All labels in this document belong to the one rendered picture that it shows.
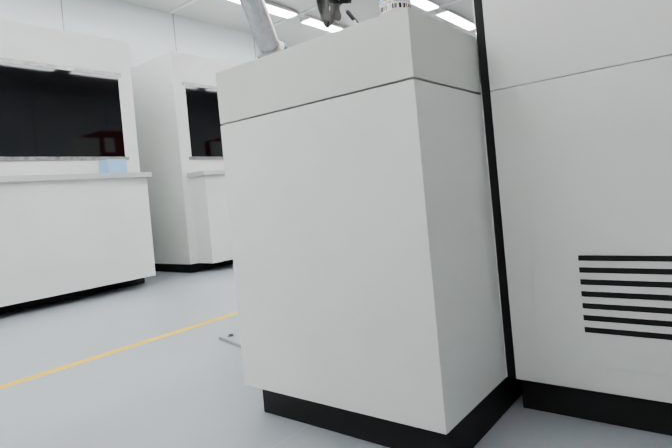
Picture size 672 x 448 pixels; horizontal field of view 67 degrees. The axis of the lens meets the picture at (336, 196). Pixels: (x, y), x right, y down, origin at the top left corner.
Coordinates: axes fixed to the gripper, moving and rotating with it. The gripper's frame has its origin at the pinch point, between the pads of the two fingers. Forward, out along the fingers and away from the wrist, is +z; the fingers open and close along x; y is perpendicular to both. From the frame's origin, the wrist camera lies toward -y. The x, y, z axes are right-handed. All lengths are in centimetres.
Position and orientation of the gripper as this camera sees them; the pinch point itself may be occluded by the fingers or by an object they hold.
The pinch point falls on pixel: (326, 23)
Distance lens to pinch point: 170.9
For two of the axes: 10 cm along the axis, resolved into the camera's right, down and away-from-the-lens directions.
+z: -1.5, 7.9, 6.0
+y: 4.5, 6.0, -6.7
